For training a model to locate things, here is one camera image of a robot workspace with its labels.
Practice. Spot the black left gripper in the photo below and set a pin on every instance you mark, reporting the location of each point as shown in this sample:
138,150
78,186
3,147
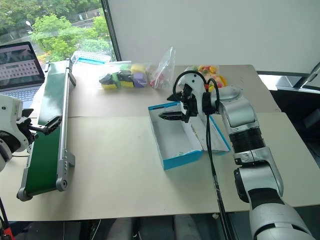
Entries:
27,132

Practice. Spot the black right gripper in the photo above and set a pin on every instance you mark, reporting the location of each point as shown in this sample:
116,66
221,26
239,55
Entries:
190,103

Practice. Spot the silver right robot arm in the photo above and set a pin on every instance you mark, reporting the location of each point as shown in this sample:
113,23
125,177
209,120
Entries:
260,175

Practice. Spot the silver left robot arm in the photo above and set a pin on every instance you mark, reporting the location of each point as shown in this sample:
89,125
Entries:
3,155

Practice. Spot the blue white cardboard box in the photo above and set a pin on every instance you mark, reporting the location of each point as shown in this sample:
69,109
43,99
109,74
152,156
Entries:
175,140

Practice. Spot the clear plastic bag red items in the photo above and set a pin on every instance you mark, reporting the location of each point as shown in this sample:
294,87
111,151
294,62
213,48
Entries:
163,70

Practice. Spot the purple sponge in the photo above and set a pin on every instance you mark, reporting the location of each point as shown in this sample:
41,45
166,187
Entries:
139,79

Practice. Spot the bag of yellow red toys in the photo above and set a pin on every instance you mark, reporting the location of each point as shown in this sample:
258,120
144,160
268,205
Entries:
210,69

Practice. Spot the yellow sponge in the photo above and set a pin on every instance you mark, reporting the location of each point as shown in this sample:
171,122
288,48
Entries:
138,68

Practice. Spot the open laptop computer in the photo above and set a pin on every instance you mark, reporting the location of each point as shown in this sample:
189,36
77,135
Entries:
17,67

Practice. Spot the clear bag of sponges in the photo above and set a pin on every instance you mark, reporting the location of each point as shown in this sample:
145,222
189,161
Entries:
125,75

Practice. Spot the black sponge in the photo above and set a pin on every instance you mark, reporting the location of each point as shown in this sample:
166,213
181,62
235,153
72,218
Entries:
105,79

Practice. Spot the white plastic basket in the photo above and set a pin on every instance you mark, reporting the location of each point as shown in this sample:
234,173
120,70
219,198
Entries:
91,57

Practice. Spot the white partition board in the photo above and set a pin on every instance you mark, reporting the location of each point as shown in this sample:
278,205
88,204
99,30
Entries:
212,30

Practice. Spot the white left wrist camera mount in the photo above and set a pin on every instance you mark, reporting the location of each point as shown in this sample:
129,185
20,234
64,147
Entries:
10,120

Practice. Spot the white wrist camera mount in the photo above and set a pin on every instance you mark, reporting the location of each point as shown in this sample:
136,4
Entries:
196,83
10,120

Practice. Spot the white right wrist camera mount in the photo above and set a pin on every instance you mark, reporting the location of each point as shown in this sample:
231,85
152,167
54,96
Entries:
196,83

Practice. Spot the green conveyor belt silver frame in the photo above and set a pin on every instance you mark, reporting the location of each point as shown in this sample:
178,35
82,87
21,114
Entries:
47,155

